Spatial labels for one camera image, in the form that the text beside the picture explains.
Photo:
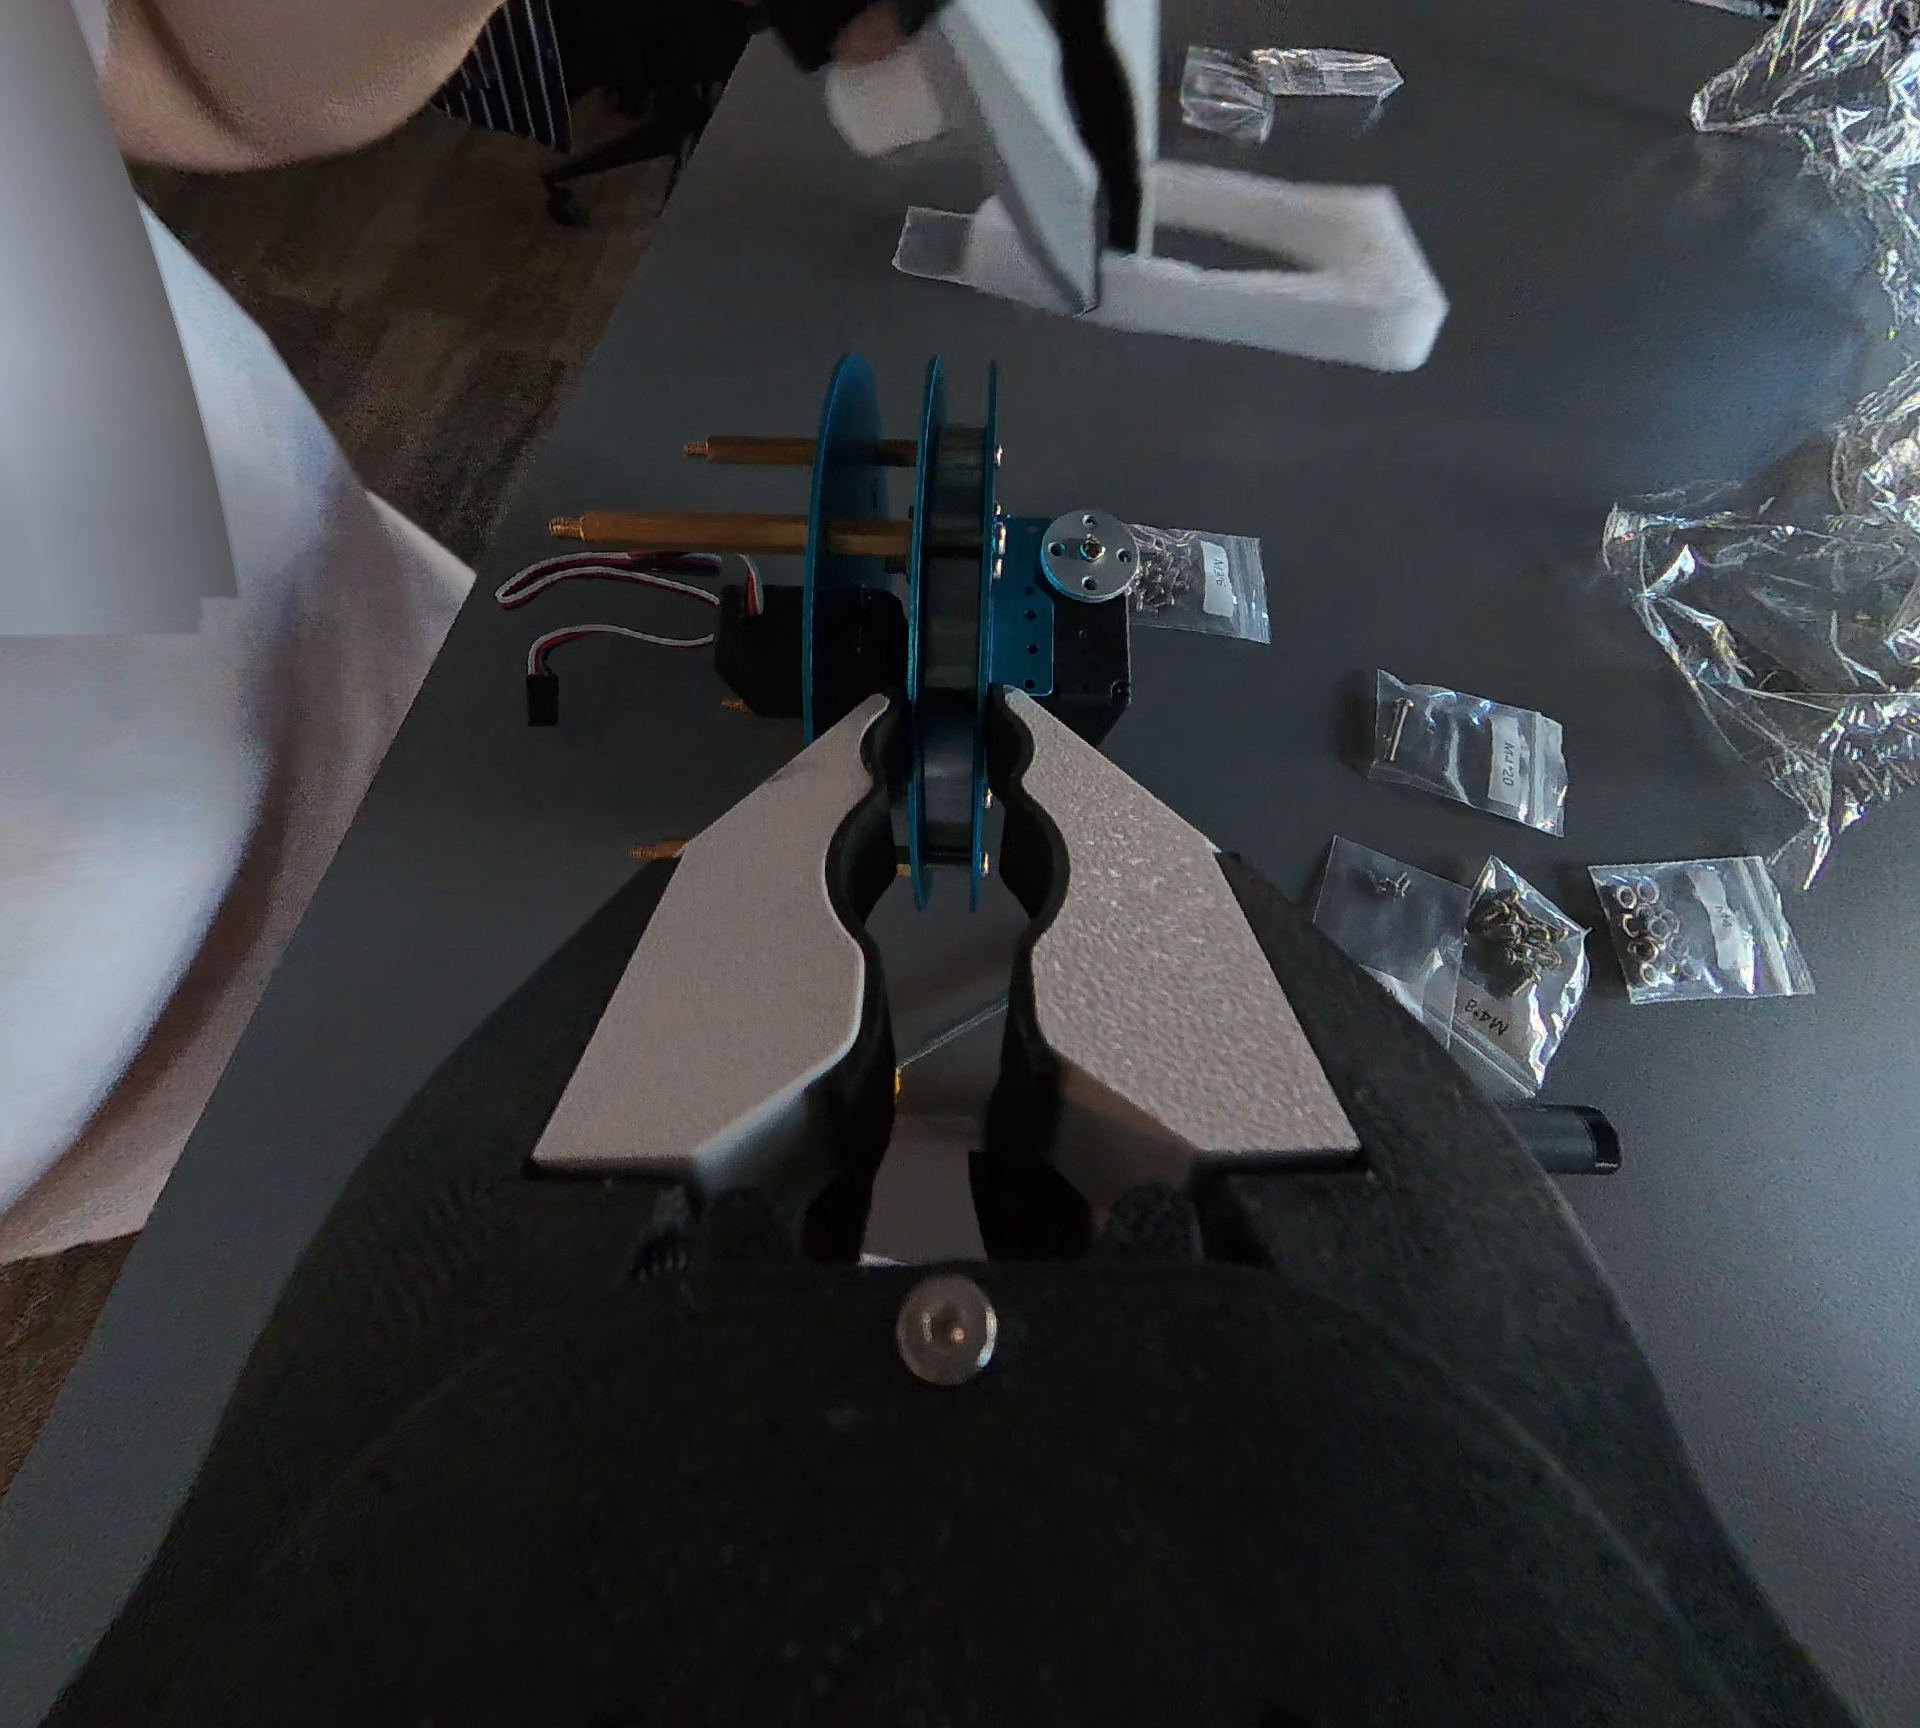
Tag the zip bag of black screws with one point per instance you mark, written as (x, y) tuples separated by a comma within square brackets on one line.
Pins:
[(1214, 588)]

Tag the zip bag with long bolt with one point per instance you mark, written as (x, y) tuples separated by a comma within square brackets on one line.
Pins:
[(1478, 753)]

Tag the zip bag of metal washers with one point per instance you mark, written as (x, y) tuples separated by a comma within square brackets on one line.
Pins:
[(1694, 933)]

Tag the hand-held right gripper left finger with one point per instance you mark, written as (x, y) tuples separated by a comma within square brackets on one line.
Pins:
[(705, 992)]

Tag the folded clear zip bag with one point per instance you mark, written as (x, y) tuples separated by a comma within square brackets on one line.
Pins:
[(1290, 78)]

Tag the white foam block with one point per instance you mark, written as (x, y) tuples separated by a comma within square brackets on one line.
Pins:
[(1350, 302)]

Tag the black chair base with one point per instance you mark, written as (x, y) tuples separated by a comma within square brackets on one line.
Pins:
[(631, 147)]

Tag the blue robot base assembly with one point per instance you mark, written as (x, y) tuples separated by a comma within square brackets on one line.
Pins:
[(863, 513)]

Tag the crumpled clear plastic wrap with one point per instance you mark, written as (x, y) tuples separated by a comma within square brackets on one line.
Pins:
[(1784, 619), (1830, 92)]

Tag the zip bag of brass screws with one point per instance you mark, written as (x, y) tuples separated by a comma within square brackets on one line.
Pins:
[(1523, 963)]

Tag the person's white shirt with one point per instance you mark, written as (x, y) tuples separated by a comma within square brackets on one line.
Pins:
[(180, 859)]

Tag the grey ribbed panel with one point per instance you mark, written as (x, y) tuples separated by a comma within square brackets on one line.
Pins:
[(511, 71)]

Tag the nearly empty zip bag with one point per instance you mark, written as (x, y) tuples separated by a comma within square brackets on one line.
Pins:
[(1388, 918)]

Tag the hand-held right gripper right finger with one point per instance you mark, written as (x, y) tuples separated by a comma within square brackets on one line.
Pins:
[(1185, 992)]

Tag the dark grey desk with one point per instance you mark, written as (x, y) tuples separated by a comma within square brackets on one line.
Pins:
[(1500, 482)]

